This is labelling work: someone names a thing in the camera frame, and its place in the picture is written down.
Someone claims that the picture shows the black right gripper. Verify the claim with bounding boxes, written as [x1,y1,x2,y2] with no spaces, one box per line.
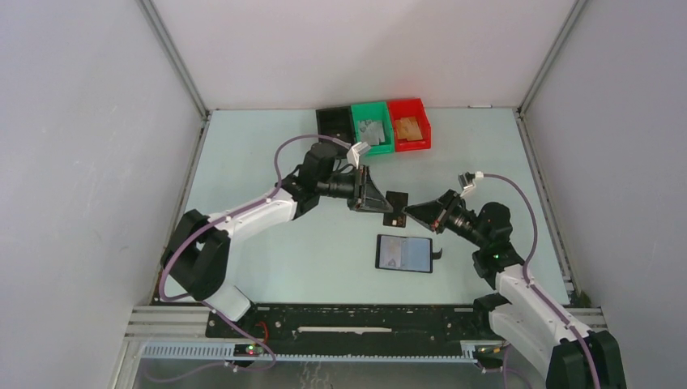
[402,190,487,249]

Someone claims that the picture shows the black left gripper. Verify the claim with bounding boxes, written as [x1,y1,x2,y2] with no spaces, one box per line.
[317,165,393,216]

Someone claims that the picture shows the black leather card holder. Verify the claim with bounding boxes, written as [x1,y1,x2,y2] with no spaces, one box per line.
[375,234,443,274]

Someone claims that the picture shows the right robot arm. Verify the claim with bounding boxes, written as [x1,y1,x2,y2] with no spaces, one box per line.
[403,190,627,388]

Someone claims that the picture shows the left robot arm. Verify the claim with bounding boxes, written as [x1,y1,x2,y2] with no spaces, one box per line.
[159,163,393,338]

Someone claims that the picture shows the card in black bin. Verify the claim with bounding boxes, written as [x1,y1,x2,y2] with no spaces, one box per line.
[328,122,351,142]

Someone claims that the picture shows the orange cards in red bin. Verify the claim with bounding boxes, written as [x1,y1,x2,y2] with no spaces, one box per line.
[395,117,423,142]

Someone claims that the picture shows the green storage bin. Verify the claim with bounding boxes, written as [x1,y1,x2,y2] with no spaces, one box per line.
[351,101,395,156]

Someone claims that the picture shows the black storage bin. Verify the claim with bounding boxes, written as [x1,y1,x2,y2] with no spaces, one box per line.
[315,105,356,145]

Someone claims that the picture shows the red storage bin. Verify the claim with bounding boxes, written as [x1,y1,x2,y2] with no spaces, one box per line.
[386,98,432,152]

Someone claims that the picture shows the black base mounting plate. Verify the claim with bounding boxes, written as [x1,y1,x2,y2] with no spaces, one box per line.
[205,303,503,357]

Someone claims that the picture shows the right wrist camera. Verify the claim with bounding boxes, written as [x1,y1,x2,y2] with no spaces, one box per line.
[458,171,484,198]

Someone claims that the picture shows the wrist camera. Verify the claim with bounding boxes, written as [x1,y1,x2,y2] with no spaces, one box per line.
[458,171,484,198]
[346,142,371,169]

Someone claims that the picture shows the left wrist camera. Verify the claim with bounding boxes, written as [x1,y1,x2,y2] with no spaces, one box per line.
[346,142,371,169]

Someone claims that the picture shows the aluminium frame rail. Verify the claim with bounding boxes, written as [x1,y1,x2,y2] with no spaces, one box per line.
[124,305,613,364]

